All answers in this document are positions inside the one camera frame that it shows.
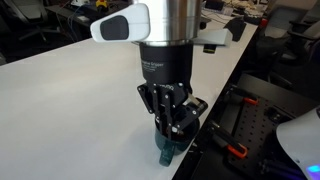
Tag black office chair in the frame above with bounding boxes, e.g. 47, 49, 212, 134
268, 21, 320, 101

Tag black desk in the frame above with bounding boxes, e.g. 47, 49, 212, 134
44, 0, 134, 38

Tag orange handled black clamp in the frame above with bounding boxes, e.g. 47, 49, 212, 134
205, 120, 249, 160
226, 84, 260, 107

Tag dark teal mug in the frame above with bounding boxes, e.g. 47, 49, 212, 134
153, 114, 201, 167

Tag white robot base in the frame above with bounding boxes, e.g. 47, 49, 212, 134
275, 105, 320, 180

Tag dark office chair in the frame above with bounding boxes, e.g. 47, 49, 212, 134
0, 0, 63, 43

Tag grey office chair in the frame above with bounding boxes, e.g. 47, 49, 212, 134
264, 3, 320, 39

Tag yellow tool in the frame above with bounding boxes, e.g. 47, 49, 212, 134
95, 0, 109, 9

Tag black electronics box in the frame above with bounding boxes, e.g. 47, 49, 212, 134
204, 0, 225, 11

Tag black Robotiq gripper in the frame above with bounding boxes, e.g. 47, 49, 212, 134
136, 41, 209, 140

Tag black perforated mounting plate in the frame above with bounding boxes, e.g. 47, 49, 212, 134
227, 94, 298, 179

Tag black wedge shaped device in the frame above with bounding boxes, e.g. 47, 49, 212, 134
223, 16, 248, 43

